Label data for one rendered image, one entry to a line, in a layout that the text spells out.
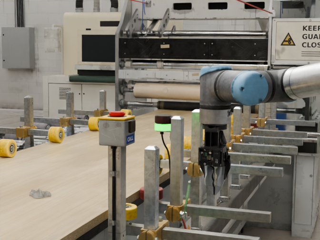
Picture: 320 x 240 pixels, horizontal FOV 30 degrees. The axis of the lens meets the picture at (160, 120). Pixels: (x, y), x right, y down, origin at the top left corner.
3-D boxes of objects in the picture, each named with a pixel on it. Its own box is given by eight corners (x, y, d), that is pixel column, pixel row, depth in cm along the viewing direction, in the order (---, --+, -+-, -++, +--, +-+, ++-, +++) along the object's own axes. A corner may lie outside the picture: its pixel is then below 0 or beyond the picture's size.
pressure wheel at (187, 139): (195, 133, 279) (191, 144, 273) (197, 145, 283) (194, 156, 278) (183, 132, 281) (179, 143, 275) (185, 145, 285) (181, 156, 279)
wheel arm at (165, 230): (259, 249, 172) (260, 235, 172) (257, 253, 169) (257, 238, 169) (120, 233, 186) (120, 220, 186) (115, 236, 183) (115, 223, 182)
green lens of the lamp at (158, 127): (175, 129, 200) (175, 122, 200) (169, 131, 194) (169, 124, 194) (157, 128, 202) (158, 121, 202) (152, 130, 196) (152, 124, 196)
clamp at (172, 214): (190, 212, 208) (191, 198, 207) (179, 223, 195) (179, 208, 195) (175, 211, 210) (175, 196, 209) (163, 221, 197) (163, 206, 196)
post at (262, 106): (263, 168, 368) (265, 91, 362) (262, 170, 365) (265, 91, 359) (257, 168, 369) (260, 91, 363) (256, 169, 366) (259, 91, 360)
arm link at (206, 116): (203, 106, 178) (235, 107, 175) (203, 122, 179) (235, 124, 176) (195, 109, 170) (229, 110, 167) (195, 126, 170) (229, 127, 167)
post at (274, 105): (275, 155, 415) (277, 85, 409) (274, 155, 412) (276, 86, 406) (269, 154, 416) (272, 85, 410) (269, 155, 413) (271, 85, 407)
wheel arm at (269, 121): (315, 125, 359) (315, 120, 359) (314, 126, 356) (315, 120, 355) (233, 122, 375) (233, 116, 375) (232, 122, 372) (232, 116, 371)
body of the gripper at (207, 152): (196, 167, 171) (197, 125, 170) (204, 162, 179) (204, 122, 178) (223, 169, 169) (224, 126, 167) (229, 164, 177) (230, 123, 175)
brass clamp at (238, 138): (246, 142, 301) (246, 132, 300) (241, 146, 288) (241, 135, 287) (234, 141, 303) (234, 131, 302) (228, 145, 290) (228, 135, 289)
